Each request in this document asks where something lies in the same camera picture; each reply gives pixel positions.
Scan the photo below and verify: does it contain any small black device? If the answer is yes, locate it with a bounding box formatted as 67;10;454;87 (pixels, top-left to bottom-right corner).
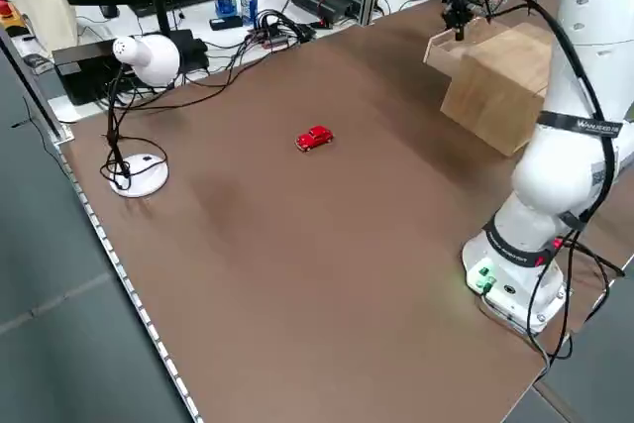
208;16;244;31

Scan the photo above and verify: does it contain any black desktop box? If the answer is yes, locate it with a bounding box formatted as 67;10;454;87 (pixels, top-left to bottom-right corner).
52;44;123;106

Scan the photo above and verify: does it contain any long black cable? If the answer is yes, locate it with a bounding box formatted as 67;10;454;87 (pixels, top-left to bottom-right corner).
106;36;259;115

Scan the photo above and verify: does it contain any beige cardboard board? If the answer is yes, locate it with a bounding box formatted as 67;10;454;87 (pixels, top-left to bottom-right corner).
0;0;79;48

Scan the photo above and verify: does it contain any light wooden drawer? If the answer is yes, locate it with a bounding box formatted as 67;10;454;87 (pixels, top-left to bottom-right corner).
423;15;521;81

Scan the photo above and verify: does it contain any light wooden cabinet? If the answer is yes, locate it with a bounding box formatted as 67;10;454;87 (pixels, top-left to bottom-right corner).
439;21;555;158

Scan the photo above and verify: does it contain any red toy car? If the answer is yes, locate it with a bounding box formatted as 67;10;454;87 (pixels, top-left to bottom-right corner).
295;124;335;153

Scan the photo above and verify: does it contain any black lamp cable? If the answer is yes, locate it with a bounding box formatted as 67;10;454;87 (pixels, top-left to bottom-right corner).
100;134;170;192

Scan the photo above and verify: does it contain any black cable hub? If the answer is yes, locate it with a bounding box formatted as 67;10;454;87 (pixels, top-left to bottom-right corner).
247;9;318;51

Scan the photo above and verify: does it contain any silver table edge rail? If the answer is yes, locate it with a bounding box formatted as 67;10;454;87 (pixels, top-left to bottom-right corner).
53;138;205;423

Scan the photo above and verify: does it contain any white desk lamp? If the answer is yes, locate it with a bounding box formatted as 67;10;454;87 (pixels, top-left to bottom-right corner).
101;34;181;199

